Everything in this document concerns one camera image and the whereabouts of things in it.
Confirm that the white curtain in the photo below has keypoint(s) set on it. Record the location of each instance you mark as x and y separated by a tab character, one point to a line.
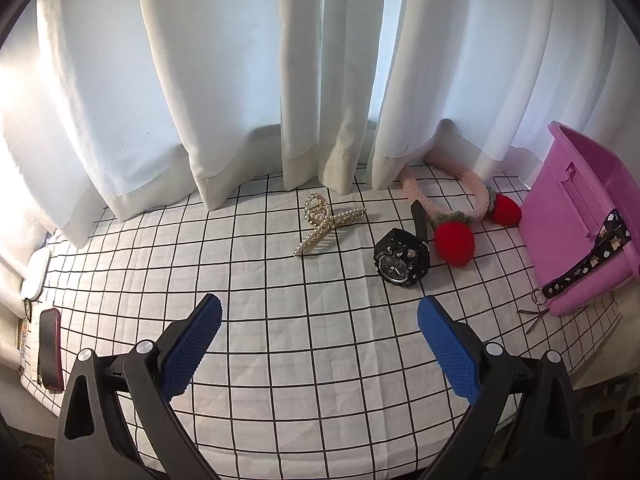
131	105

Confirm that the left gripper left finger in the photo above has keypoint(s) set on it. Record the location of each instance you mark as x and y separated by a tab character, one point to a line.
94	441

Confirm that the black wrist watch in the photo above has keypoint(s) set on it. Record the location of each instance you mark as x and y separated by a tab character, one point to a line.
403	258

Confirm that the white round object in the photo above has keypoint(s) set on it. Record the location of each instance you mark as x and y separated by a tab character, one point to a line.
35	274

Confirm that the dark red phone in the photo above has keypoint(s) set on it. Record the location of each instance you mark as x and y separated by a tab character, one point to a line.
49	366

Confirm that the pink plastic bin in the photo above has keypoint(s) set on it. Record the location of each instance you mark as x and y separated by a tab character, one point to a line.
579	183

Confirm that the black patterned ribbon band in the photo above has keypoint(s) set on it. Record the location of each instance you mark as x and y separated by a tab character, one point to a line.
612	237

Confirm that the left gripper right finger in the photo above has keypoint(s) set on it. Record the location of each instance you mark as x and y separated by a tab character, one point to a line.
522	421

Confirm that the pearl hair claw clip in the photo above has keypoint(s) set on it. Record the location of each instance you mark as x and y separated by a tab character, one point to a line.
318	213

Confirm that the white grid tablecloth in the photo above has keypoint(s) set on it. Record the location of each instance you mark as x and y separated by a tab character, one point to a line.
318	370

